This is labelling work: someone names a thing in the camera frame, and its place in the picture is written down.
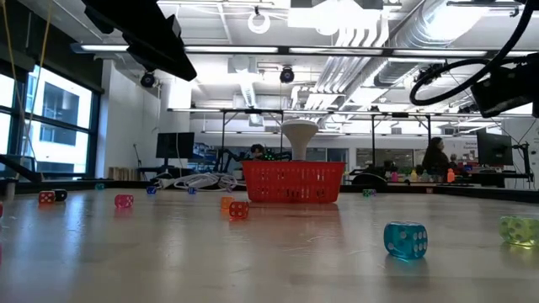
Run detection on black workstation frame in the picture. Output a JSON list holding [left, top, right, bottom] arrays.
[[369, 111, 433, 169], [219, 108, 285, 163]]

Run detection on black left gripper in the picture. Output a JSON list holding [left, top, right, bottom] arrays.
[[82, 0, 198, 82]]

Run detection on white ring light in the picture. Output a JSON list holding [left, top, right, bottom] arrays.
[[247, 11, 271, 35]]

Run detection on silver ventilation duct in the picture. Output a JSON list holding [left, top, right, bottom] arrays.
[[374, 0, 489, 88]]

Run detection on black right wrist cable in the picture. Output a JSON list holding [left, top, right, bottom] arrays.
[[409, 0, 539, 107]]

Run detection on white coiled cable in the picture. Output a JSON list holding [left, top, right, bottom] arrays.
[[153, 172, 248, 193]]

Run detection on black monitor on stand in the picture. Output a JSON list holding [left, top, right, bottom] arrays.
[[477, 130, 514, 167], [155, 131, 195, 169]]

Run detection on wooden blocks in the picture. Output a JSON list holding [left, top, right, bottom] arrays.
[[108, 167, 140, 181]]

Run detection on red plastic basket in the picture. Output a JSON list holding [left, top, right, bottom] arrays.
[[242, 161, 347, 205]]

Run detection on yellow-green translucent die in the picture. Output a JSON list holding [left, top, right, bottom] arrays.
[[499, 215, 539, 247]]

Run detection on ceiling light rail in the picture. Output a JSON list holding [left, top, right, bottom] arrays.
[[70, 41, 539, 59]]

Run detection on black ceiling camera cluster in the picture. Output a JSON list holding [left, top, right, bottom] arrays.
[[414, 62, 443, 85]]

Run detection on window with dark frame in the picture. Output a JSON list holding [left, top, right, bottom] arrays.
[[0, 62, 102, 178]]

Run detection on white lamp with metal base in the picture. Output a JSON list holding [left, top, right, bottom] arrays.
[[280, 119, 320, 162]]

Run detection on yellow power cable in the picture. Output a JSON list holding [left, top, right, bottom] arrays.
[[2, 0, 54, 169]]

